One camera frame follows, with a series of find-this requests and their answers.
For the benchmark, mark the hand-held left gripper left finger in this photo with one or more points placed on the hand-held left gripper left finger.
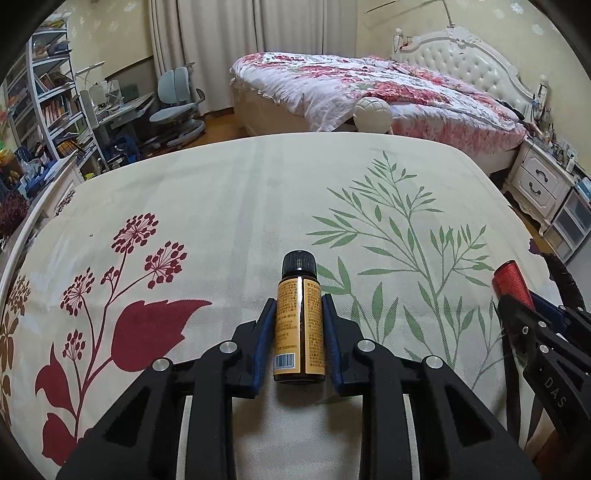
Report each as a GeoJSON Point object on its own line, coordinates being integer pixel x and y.
{"type": "Point", "coordinates": [265, 341]}

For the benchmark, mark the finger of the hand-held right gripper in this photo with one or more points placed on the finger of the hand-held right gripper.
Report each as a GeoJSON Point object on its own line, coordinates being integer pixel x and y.
{"type": "Point", "coordinates": [561, 318]}
{"type": "Point", "coordinates": [521, 327]}

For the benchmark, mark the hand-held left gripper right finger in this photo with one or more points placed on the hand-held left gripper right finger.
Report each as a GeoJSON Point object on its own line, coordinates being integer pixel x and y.
{"type": "Point", "coordinates": [332, 341]}

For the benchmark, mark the brown bottle with yellow label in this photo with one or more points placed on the brown bottle with yellow label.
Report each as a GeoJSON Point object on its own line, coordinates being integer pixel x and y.
{"type": "Point", "coordinates": [299, 323]}

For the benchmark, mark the red textured cylinder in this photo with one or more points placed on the red textured cylinder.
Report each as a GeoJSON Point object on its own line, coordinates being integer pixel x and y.
{"type": "Point", "coordinates": [512, 284]}

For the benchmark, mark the black curved bar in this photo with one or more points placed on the black curved bar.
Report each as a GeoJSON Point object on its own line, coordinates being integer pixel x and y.
{"type": "Point", "coordinates": [565, 277]}

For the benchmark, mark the plastic drawer unit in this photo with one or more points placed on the plastic drawer unit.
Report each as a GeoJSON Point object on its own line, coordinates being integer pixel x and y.
{"type": "Point", "coordinates": [572, 221]}

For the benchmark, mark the white nightstand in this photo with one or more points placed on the white nightstand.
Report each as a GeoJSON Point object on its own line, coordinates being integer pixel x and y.
{"type": "Point", "coordinates": [538, 177]}

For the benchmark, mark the printed floral blanket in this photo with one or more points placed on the printed floral blanket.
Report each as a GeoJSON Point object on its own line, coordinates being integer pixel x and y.
{"type": "Point", "coordinates": [258, 194]}

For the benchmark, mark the white ball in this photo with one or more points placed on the white ball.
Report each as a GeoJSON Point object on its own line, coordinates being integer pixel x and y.
{"type": "Point", "coordinates": [373, 114]}

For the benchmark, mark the grey-blue desk chair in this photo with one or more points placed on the grey-blue desk chair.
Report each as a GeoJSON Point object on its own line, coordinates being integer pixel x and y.
{"type": "Point", "coordinates": [178, 106]}

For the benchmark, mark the bed with pink floral quilt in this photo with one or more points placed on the bed with pink floral quilt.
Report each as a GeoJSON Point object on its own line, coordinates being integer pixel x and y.
{"type": "Point", "coordinates": [346, 87]}

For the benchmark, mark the white curved bed board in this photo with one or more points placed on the white curved bed board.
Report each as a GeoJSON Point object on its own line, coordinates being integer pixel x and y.
{"type": "Point", "coordinates": [46, 203]}

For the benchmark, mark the grey study desk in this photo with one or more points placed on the grey study desk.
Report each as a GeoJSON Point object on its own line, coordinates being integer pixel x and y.
{"type": "Point", "coordinates": [122, 108]}

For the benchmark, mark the white tufted headboard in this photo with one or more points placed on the white tufted headboard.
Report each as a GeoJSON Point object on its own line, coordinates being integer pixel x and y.
{"type": "Point", "coordinates": [466, 57]}

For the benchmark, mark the dried dark red bouquet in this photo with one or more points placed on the dried dark red bouquet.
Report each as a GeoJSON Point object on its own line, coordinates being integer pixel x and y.
{"type": "Point", "coordinates": [14, 214]}

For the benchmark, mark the beige curtain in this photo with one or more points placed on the beige curtain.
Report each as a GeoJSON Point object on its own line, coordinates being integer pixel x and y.
{"type": "Point", "coordinates": [249, 46]}

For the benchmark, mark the blue plastic basket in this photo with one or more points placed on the blue plastic basket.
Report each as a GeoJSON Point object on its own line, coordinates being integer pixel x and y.
{"type": "Point", "coordinates": [11, 173]}

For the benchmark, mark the white desk lamp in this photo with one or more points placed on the white desk lamp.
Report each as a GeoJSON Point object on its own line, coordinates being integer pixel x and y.
{"type": "Point", "coordinates": [90, 71]}

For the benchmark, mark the white bookshelf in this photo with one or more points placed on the white bookshelf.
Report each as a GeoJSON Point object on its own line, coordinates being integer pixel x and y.
{"type": "Point", "coordinates": [51, 101]}

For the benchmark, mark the metal canopy rod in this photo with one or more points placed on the metal canopy rod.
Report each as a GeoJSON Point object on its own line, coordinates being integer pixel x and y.
{"type": "Point", "coordinates": [415, 7]}

